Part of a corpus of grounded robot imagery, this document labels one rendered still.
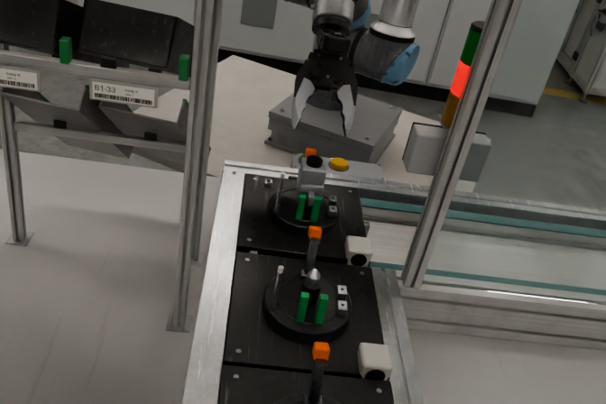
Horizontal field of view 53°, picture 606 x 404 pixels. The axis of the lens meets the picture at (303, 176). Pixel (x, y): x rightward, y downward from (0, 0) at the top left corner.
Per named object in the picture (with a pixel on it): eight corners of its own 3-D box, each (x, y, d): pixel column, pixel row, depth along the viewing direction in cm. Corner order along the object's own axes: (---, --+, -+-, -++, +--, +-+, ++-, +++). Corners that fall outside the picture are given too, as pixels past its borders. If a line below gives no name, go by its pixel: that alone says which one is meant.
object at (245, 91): (232, 62, 211) (233, 54, 209) (488, 146, 188) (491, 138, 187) (98, 141, 154) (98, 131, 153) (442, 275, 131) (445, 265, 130)
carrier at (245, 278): (234, 260, 106) (243, 201, 100) (369, 275, 109) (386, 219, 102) (221, 371, 86) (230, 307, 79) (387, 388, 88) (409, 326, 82)
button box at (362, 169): (289, 174, 142) (292, 151, 139) (376, 185, 145) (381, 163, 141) (288, 190, 137) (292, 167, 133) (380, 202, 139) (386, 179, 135)
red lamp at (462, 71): (446, 85, 94) (456, 54, 91) (478, 89, 94) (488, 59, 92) (454, 98, 90) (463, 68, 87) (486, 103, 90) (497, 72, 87)
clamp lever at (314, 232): (302, 269, 100) (308, 224, 99) (314, 270, 100) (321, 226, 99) (304, 277, 97) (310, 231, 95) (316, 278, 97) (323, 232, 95)
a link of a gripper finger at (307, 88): (292, 135, 112) (316, 93, 114) (296, 128, 106) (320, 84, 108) (278, 127, 112) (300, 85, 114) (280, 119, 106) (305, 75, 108)
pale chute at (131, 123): (142, 154, 123) (149, 134, 124) (206, 169, 122) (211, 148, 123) (97, 106, 96) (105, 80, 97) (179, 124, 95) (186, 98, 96)
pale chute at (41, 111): (66, 144, 121) (73, 123, 122) (129, 159, 121) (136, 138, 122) (-2, 93, 94) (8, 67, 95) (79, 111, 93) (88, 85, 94)
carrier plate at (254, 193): (244, 180, 128) (245, 172, 127) (356, 195, 130) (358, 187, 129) (235, 254, 108) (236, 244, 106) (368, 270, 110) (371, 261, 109)
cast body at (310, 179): (297, 179, 117) (302, 148, 114) (318, 182, 118) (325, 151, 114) (298, 205, 110) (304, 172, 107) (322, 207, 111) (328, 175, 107)
